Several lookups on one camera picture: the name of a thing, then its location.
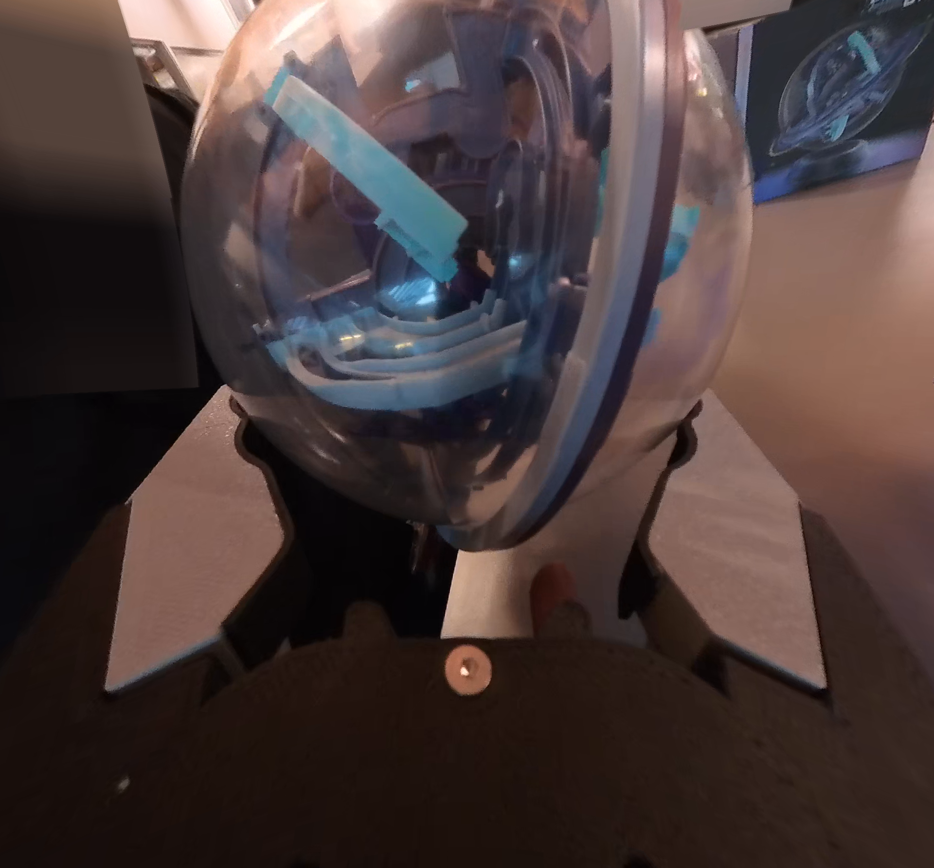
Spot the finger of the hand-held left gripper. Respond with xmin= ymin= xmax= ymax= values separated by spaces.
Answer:
xmin=440 ymin=499 xmax=637 ymax=640

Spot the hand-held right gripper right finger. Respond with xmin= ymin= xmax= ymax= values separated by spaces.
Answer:
xmin=619 ymin=394 xmax=834 ymax=710

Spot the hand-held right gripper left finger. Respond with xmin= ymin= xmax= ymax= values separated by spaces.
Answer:
xmin=102 ymin=381 xmax=294 ymax=697

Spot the clear plastic maze ball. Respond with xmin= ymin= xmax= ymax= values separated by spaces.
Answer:
xmin=179 ymin=0 xmax=754 ymax=557

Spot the person's left hand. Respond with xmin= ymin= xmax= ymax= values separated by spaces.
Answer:
xmin=528 ymin=563 xmax=582 ymax=630

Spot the dark clothing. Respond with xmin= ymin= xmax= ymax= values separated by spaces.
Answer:
xmin=139 ymin=76 xmax=220 ymax=402

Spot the dark printed cardboard box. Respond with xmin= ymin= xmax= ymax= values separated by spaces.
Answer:
xmin=736 ymin=0 xmax=934 ymax=207

